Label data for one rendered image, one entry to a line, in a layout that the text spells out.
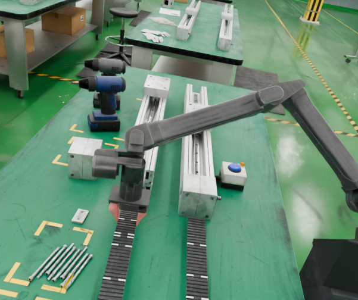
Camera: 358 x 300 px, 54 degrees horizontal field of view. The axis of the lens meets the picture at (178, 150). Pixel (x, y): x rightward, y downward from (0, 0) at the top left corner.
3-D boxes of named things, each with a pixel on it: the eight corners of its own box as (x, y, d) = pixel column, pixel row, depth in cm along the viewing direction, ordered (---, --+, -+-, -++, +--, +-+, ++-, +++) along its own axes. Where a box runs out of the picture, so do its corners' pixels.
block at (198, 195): (218, 221, 106) (225, 196, 101) (177, 215, 105) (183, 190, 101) (217, 202, 114) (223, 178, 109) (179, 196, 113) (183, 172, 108)
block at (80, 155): (103, 181, 114) (105, 156, 109) (68, 177, 112) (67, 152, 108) (108, 164, 122) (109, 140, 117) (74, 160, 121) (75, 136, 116)
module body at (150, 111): (151, 192, 113) (153, 171, 108) (120, 187, 112) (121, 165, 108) (167, 96, 181) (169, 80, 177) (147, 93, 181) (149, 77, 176)
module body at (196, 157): (209, 201, 114) (215, 180, 109) (179, 196, 113) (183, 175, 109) (203, 102, 182) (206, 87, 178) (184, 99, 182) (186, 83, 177)
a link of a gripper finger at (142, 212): (121, 213, 99) (123, 187, 95) (146, 217, 100) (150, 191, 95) (116, 230, 94) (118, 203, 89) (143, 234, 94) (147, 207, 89)
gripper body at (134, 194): (112, 189, 95) (114, 166, 91) (150, 195, 95) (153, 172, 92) (107, 205, 89) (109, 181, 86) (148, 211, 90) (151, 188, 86)
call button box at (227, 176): (242, 191, 121) (247, 176, 118) (215, 187, 121) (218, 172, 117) (240, 177, 128) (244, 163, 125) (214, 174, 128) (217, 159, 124)
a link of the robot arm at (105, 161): (145, 129, 85) (142, 137, 93) (95, 124, 83) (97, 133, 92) (140, 178, 82) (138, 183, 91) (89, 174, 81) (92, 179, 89)
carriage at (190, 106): (210, 137, 138) (214, 122, 135) (182, 133, 138) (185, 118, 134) (208, 119, 152) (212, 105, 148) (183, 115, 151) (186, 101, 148)
